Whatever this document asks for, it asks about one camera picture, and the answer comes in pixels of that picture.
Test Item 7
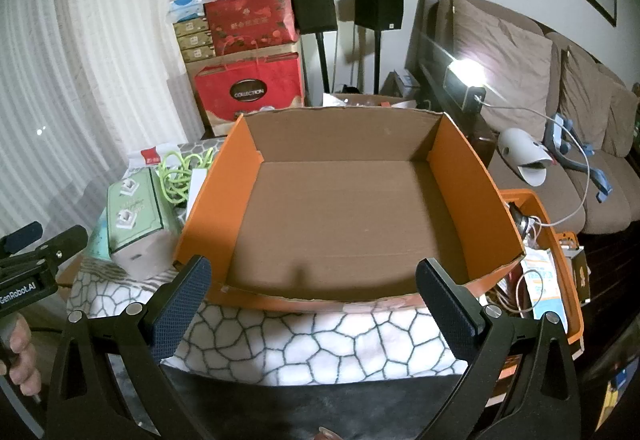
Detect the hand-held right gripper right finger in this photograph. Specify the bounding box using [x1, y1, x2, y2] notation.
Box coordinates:
[415, 258, 596, 440]

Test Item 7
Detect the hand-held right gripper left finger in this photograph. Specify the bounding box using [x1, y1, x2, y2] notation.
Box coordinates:
[46, 255, 213, 440]

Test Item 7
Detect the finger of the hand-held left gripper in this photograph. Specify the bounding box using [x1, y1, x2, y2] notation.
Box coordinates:
[0, 220, 44, 257]
[27, 224, 89, 274]

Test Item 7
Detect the green tissue pack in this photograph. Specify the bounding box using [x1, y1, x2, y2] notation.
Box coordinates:
[106, 167, 183, 280]

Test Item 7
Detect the orange cardboard box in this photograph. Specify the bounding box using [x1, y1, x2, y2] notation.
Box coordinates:
[172, 107, 527, 317]

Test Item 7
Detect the person's left hand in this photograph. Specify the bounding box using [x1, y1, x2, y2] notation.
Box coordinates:
[0, 314, 45, 397]

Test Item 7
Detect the teal tissue pack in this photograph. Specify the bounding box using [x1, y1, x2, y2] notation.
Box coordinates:
[81, 214, 122, 272]

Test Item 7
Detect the white blue face mask packet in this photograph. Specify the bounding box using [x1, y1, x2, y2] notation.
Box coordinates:
[520, 247, 571, 331]

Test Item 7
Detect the white red packet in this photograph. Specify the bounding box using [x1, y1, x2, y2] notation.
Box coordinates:
[127, 147, 166, 171]

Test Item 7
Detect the grey white patterned blanket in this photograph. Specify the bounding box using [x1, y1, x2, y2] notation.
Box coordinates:
[65, 140, 472, 389]

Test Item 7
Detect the orange plastic basket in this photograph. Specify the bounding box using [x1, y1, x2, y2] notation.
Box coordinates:
[486, 189, 587, 357]

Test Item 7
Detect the small orange white box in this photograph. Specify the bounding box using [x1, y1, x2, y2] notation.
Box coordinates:
[560, 232, 594, 304]

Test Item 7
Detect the brown sofa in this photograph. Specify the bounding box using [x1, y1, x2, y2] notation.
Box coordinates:
[404, 0, 640, 237]

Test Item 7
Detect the white grey massager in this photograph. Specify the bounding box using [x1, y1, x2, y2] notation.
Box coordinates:
[497, 127, 554, 187]

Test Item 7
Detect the white curtain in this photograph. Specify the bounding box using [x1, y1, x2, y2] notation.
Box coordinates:
[0, 0, 217, 241]

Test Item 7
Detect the grey blue neck massager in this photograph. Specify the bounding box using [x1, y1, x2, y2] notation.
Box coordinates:
[544, 114, 614, 204]

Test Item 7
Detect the bright portable lamp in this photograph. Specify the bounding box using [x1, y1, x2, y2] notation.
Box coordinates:
[442, 57, 488, 114]

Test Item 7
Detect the gold box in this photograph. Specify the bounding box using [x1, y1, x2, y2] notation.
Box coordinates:
[172, 17, 210, 37]
[176, 31, 213, 51]
[180, 45, 217, 64]

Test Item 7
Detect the large brown cushion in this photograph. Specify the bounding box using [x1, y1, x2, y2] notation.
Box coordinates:
[449, 0, 557, 117]

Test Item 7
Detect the blue white tissue pack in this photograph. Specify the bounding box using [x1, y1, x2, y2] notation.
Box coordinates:
[167, 0, 207, 24]

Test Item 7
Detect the black speaker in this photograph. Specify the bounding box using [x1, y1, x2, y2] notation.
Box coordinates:
[354, 0, 405, 30]
[289, 0, 339, 35]

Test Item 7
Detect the green cable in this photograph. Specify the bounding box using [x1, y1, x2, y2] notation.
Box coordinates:
[156, 146, 214, 209]

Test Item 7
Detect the white cable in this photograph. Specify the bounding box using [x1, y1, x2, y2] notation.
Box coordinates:
[481, 101, 593, 227]

